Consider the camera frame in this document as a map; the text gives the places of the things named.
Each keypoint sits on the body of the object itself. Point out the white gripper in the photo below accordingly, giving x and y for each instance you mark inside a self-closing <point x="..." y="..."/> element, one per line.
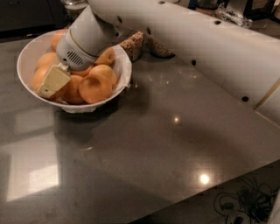
<point x="71" y="54"/>

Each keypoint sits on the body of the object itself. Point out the large orange front left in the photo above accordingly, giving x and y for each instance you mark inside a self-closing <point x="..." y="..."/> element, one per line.
<point x="37" y="79"/>

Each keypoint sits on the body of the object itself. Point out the white paper bowl liner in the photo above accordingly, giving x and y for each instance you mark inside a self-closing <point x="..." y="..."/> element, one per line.
<point x="123" y="70"/>

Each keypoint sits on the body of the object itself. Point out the clear plastic wrapped packet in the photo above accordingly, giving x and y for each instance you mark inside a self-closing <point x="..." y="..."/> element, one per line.
<point x="232" y="16"/>

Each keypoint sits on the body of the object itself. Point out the glass jar behind bowl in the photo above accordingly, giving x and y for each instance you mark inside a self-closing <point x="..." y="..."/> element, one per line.
<point x="74" y="7"/>

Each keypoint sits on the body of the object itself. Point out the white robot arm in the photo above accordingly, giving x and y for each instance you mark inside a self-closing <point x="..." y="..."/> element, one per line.
<point x="244" y="63"/>

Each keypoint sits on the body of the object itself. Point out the orange front right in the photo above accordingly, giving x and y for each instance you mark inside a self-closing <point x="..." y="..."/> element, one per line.
<point x="98" y="85"/>

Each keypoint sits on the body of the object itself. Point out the glass jar beige grains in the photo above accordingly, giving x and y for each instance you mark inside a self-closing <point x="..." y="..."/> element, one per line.
<point x="158" y="50"/>

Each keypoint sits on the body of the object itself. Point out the orange front centre low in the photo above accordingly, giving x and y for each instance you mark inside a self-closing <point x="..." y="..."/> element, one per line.
<point x="72" y="94"/>

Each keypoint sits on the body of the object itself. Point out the orange top back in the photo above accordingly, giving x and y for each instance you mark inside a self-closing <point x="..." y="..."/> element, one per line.
<point x="56" y="38"/>

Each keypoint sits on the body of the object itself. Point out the glass jar brown grains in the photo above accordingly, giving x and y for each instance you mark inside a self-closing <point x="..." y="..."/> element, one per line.
<point x="207" y="7"/>

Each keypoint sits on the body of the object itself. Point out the glass jar light cereal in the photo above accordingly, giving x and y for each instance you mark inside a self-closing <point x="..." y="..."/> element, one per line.
<point x="133" y="46"/>

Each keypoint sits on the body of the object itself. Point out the white bowl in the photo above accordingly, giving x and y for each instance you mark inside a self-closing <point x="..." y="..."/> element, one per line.
<point x="27" y="62"/>

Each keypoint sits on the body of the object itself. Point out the orange left middle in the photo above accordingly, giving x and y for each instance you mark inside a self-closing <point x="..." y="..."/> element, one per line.
<point x="46" y="59"/>

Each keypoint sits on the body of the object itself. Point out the dark cabinet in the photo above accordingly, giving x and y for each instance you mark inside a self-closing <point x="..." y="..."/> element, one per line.
<point x="23" y="17"/>

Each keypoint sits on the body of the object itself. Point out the orange centre small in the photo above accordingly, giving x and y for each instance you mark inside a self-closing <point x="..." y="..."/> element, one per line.
<point x="82" y="73"/>

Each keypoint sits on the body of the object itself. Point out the orange back right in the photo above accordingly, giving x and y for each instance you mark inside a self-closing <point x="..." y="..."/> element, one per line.
<point x="107" y="57"/>

